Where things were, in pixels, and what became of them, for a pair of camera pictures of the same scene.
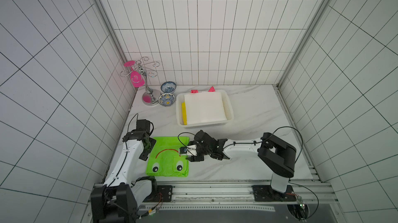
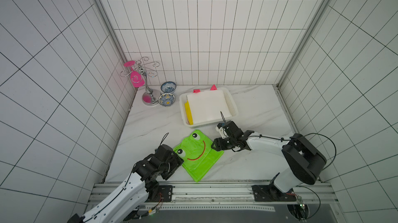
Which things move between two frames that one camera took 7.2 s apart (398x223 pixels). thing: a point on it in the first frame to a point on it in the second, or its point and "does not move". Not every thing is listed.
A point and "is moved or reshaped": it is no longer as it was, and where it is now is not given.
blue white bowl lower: (167, 99) does not move
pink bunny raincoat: (196, 91) does not move
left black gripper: (143, 156) to (175, 163)
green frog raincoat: (165, 160) is moved or reshaped
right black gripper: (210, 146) to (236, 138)
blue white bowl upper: (168, 86) does not move
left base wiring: (154, 210) does not move
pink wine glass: (138, 80) does not move
